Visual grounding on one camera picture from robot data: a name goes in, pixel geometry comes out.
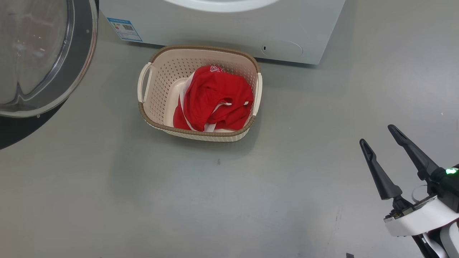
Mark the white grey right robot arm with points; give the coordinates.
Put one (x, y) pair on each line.
(450, 240)

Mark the cream perforated basket brown rim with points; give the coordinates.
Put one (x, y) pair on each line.
(161, 82)

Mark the red garment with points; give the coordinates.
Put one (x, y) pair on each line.
(215, 96)

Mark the black round glass washer door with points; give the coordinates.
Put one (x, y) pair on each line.
(36, 53)

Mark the blue energy label sticker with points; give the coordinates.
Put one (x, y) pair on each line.
(124, 29)

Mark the white front-load washing machine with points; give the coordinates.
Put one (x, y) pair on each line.
(215, 28)

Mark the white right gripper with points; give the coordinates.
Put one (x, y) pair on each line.
(419, 218)

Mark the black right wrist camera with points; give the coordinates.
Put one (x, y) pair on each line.
(448, 182)

